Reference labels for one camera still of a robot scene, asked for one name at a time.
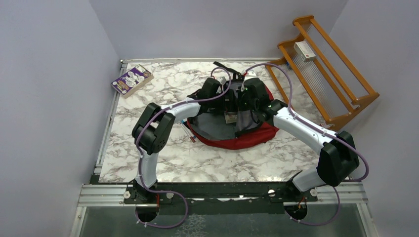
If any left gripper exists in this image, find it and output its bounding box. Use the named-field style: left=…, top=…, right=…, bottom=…
left=208, top=89, right=237, bottom=113

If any floral cover book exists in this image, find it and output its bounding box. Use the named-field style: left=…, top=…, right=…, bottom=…
left=224, top=112, right=238, bottom=124

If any purple cover book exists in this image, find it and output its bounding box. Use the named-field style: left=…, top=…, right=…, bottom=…
left=111, top=64, right=154, bottom=98

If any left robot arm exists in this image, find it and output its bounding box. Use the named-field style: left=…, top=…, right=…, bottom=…
left=132, top=78, right=242, bottom=203

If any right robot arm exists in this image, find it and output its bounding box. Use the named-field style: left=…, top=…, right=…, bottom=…
left=238, top=76, right=360, bottom=201

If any white marker red cap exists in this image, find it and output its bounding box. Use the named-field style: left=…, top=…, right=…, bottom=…
left=181, top=122, right=196, bottom=143

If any white red small box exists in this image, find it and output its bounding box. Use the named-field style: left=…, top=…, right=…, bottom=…
left=293, top=40, right=316, bottom=62

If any wooden rack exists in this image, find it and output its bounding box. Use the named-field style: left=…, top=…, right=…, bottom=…
left=266, top=15, right=379, bottom=131

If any aluminium table frame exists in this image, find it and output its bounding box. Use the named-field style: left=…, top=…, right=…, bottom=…
left=71, top=59, right=377, bottom=237

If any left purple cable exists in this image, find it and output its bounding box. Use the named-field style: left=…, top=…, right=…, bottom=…
left=134, top=67, right=232, bottom=230

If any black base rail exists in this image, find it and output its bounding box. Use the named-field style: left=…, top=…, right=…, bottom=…
left=123, top=181, right=317, bottom=215

